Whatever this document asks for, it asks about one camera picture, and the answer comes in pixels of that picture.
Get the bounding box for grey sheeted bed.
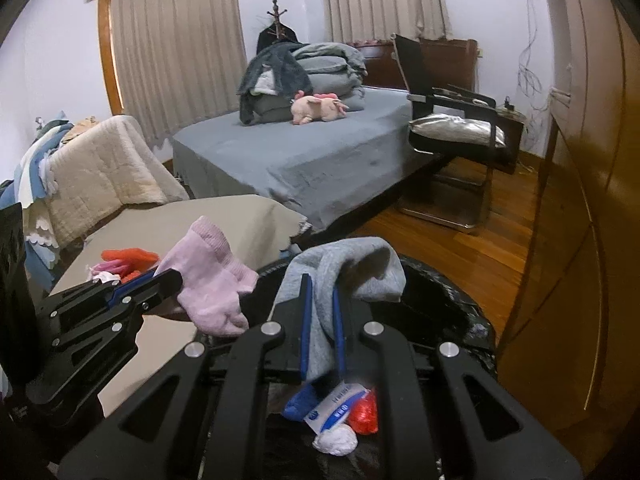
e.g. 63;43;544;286
171;88;432;231

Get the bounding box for wooden coat rack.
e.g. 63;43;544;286
256;0;298;54

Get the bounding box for pink sock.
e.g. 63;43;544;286
153;216;258;337

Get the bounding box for black trash bin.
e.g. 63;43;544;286
240;252;499;480

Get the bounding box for dark blue grey jacket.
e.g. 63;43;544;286
238;41;312;125

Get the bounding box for white plastic bag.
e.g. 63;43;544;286
312;424;358;457

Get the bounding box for beige curtain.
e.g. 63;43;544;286
326;0;450;44
111;0;247;148

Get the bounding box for orange ribbed knit cloth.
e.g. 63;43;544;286
101;247;160;284

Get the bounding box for dark wooden headboard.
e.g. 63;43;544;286
349;39;478;91

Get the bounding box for black metal chair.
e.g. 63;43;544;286
392;34;506;233

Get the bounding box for beige left curtain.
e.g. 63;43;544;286
111;0;247;148

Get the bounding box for wooden wardrobe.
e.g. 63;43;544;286
498;0;639;471

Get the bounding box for beige right curtain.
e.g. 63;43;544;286
326;0;450;44

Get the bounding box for pink plush pig toy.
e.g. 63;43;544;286
291;90;349;126

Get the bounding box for pile of grey folded blankets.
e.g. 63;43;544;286
251;42;368;124

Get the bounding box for blue white scalloped blanket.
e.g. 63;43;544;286
1;113;74;292

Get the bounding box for beige quilted sofa back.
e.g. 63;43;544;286
47;115;188;249

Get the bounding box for grey sock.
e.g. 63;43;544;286
274;236;406;382

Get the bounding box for white blue alcohol pads box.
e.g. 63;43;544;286
304;382;369;434

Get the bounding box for blue plastic bag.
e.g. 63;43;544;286
281;382;319;422

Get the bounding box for beige sofa seat cover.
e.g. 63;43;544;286
54;195;309;414

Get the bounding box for red plastic bag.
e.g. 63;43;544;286
347;389;378;436

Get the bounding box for silver seat cushion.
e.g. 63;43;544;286
409;114;492;146

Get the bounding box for hanging white cables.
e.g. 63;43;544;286
514;0;551;151

